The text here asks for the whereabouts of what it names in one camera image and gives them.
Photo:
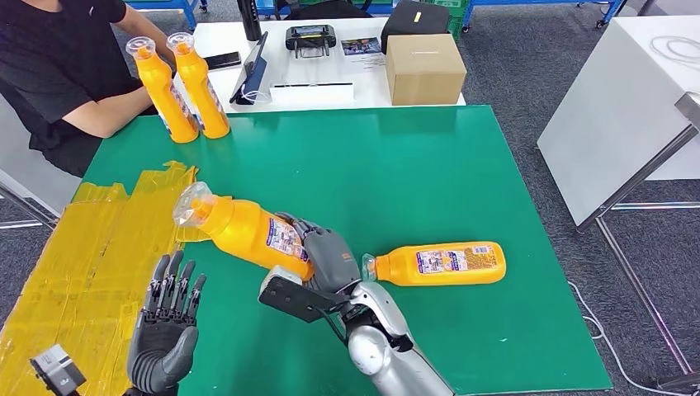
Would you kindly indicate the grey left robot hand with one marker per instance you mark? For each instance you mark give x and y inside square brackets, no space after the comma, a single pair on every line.
[161,344]

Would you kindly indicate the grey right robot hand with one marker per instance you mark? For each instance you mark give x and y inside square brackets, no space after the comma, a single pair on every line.
[333,262]

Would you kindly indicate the orange detergent bottle clear cap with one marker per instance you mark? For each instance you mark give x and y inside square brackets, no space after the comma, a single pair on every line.
[240,229]
[164,98]
[399,268]
[199,93]

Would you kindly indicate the person's right forearm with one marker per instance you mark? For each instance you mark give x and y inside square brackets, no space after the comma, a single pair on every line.
[104,117]

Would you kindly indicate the person's left forearm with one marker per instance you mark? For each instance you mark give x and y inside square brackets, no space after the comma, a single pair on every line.
[145,30]

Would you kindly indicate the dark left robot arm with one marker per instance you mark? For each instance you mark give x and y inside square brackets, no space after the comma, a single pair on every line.
[150,391]

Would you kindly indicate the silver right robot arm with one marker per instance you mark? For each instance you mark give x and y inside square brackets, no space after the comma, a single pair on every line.
[383,350]

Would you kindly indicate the black drink bottle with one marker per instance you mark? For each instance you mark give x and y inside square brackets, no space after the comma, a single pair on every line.
[249,21]

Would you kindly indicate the yellow taped cardboard sheet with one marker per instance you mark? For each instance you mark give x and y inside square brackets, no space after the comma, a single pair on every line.
[87,273]

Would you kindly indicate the flat white box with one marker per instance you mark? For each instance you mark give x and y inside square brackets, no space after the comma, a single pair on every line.
[312,94]

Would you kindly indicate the tablet in blue case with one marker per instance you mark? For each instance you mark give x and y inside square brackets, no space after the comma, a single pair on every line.
[254,71]

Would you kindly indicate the brown cardboard box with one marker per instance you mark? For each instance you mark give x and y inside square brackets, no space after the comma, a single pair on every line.
[425,71]

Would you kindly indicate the printed pamphlet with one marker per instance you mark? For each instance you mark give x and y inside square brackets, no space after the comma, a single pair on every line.
[361,46]

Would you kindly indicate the white panel desk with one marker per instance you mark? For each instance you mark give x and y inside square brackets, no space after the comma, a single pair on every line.
[22,175]

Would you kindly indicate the black remote controller with screen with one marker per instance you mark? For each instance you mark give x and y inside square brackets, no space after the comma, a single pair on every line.
[310,37]

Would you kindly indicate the black smartphone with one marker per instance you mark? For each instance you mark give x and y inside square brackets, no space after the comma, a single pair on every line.
[225,60]

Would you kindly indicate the black bag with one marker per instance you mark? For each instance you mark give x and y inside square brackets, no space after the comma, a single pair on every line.
[413,23]

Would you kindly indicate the green plastic crate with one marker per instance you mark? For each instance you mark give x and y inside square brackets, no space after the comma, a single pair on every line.
[456,23]

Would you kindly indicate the person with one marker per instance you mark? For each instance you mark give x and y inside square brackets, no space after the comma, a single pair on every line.
[49,71]

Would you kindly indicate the large white table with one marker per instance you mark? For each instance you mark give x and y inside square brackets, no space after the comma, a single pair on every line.
[607,125]

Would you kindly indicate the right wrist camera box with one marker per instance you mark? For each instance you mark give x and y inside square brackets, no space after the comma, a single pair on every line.
[290,298]

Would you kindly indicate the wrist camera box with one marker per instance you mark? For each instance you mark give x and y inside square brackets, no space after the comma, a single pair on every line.
[290,298]
[57,371]

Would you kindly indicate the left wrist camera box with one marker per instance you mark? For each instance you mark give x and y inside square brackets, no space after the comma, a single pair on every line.
[57,371]

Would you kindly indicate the blue rack frame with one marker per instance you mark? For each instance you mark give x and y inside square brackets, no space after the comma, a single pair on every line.
[547,2]
[188,5]

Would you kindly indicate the metal table frame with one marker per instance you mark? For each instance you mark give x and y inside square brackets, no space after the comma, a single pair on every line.
[690,108]

